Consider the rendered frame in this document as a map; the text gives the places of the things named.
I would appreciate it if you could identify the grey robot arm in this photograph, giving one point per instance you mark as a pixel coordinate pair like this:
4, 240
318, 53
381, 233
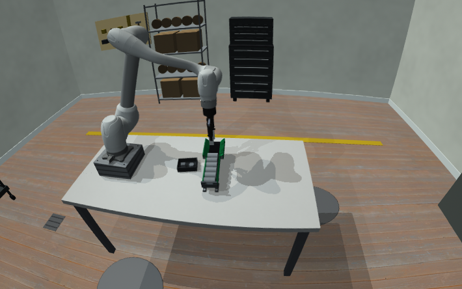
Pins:
132, 41

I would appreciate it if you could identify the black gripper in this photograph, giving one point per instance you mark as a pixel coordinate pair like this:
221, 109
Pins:
209, 113

